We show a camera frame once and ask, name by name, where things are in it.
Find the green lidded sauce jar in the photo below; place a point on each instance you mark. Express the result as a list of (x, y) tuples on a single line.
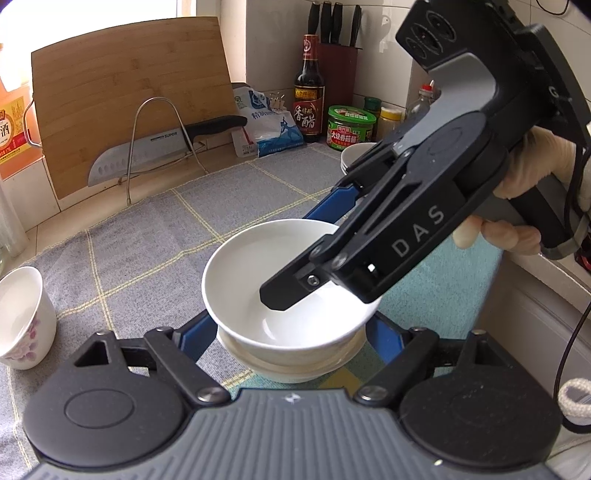
[(350, 129)]

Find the white blue salt bag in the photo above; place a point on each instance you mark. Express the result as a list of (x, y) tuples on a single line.
[(272, 134)]

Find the dark vinegar bottle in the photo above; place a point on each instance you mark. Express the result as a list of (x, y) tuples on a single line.
[(308, 106)]

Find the clear glass bottle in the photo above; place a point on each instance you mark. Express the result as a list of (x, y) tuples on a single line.
[(418, 106)]

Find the grey teal checked cloth mat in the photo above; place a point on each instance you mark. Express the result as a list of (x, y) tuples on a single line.
[(138, 258)]

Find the yellow cooking wine jug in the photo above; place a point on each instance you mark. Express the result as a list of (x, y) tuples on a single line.
[(11, 134)]

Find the bamboo cutting board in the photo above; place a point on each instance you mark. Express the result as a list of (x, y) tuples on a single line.
[(115, 74)]

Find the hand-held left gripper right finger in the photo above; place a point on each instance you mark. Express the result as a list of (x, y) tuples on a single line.
[(385, 337)]

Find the small green lidded jar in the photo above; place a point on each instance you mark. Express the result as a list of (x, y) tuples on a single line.
[(372, 105)]

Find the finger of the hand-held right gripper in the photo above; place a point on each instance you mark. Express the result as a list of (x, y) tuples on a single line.
[(406, 230), (332, 205)]

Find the white floral cup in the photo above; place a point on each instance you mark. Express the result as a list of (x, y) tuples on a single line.
[(23, 318)]

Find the dark red knife block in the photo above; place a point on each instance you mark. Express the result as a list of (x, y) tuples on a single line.
[(339, 87)]

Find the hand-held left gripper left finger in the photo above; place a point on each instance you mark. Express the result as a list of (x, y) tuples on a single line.
[(198, 339)]

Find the white bowl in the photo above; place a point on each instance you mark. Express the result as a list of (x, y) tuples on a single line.
[(249, 277), (286, 373)]

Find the person's right hand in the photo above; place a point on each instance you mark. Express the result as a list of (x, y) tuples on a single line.
[(540, 157)]

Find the yellow lidded jar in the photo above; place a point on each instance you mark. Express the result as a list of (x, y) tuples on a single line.
[(388, 124)]

